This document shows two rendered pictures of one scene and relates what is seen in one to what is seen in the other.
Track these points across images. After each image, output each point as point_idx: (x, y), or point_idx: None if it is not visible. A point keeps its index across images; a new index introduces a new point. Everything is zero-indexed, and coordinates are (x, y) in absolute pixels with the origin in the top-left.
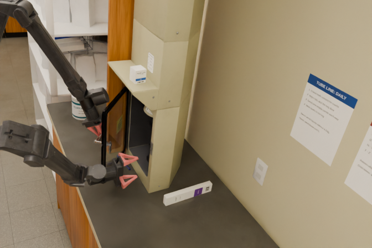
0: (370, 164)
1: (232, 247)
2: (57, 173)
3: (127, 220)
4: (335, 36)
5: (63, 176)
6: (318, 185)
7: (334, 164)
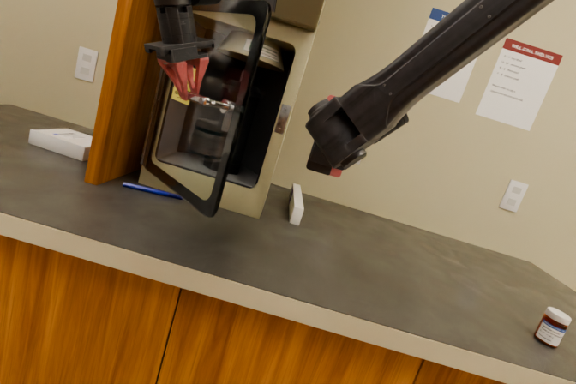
0: (502, 85)
1: (393, 236)
2: (439, 80)
3: (304, 261)
4: None
5: (407, 107)
6: (444, 129)
7: (464, 99)
